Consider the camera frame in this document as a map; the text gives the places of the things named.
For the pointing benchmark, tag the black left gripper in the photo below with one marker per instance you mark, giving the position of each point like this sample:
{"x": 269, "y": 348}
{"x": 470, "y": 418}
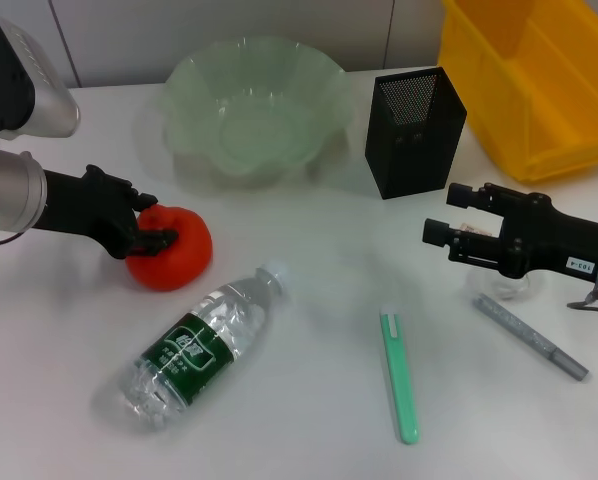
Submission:
{"x": 84, "y": 205}

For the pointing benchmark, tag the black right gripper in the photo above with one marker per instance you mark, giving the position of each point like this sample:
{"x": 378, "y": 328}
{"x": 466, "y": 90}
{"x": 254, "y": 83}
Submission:
{"x": 559, "y": 240}

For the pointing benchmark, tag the red-orange toy orange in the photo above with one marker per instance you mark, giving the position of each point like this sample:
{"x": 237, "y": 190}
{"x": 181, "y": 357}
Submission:
{"x": 184, "y": 255}

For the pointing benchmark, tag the clear green-label water bottle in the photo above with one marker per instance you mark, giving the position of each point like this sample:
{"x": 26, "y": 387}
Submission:
{"x": 194, "y": 345}

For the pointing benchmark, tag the black mesh pen holder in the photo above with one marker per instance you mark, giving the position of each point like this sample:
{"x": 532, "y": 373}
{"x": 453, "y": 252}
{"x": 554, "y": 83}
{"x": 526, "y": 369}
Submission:
{"x": 409, "y": 150}

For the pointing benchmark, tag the green glass fruit plate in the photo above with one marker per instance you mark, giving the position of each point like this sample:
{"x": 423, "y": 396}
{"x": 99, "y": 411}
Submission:
{"x": 259, "y": 125}

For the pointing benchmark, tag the grey marker pen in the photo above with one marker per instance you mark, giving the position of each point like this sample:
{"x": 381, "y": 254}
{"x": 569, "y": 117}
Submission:
{"x": 529, "y": 335}

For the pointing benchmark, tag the green pen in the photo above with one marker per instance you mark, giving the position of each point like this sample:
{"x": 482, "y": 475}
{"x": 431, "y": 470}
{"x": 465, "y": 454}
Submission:
{"x": 401, "y": 380}

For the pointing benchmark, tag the yellow plastic bin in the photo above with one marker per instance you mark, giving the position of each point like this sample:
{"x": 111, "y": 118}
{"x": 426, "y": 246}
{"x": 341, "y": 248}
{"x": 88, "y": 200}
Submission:
{"x": 519, "y": 75}

